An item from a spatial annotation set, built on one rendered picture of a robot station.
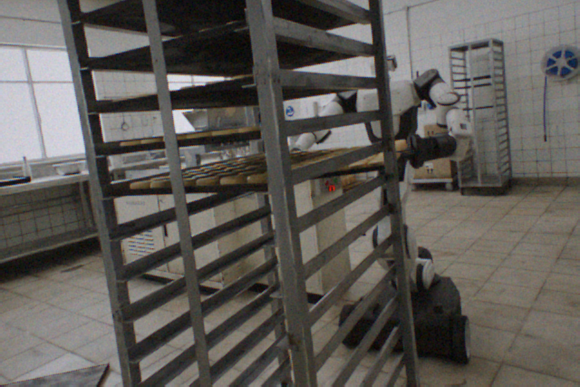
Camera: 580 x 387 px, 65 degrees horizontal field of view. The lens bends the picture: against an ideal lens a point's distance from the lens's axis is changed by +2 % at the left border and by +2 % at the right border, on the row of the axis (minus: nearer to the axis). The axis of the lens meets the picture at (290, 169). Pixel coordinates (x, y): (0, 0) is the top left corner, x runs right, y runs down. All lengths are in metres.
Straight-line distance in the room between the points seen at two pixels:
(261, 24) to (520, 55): 5.78
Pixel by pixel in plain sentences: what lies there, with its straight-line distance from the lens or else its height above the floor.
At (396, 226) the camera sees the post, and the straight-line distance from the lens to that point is 1.32.
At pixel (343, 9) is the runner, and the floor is 1.40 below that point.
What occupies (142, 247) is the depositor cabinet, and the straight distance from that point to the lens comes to 3.86.
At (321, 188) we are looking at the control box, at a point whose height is 0.74.
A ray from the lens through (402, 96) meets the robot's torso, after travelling 2.15.
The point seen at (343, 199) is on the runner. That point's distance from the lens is 1.01.
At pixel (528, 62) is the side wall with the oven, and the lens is 6.38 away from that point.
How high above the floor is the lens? 1.15
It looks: 6 degrees down
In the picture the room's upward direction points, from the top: 7 degrees counter-clockwise
